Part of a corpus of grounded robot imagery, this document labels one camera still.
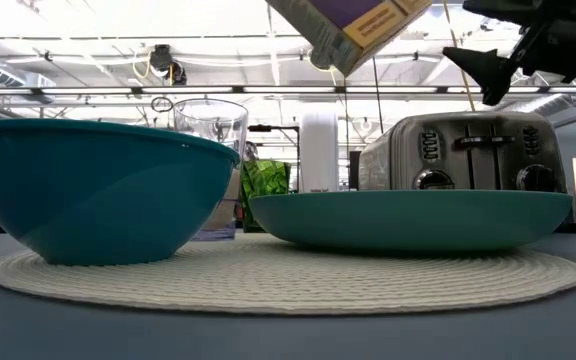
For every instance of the white round woven placemat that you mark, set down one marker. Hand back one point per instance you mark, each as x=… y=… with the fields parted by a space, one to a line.
x=288 y=285

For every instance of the purple yellow cereal box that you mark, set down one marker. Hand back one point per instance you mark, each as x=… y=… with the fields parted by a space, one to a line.
x=353 y=30

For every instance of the green round plate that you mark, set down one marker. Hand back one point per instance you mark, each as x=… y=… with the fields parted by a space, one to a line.
x=408 y=220

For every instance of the clear drinking glass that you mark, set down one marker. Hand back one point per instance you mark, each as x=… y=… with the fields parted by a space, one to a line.
x=213 y=125

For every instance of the long ceiling light bar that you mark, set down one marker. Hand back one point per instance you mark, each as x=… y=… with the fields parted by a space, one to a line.
x=288 y=90

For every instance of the silver four-slot toaster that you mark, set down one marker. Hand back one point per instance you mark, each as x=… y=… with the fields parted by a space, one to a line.
x=468 y=165

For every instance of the teal plastic bowl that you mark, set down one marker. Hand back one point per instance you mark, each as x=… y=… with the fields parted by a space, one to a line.
x=98 y=200

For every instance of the green patterned bottle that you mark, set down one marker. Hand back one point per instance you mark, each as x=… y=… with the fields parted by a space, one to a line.
x=268 y=180

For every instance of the white column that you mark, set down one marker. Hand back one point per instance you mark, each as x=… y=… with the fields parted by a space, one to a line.
x=319 y=150

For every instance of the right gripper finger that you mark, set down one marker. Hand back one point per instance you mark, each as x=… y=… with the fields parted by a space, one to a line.
x=490 y=72

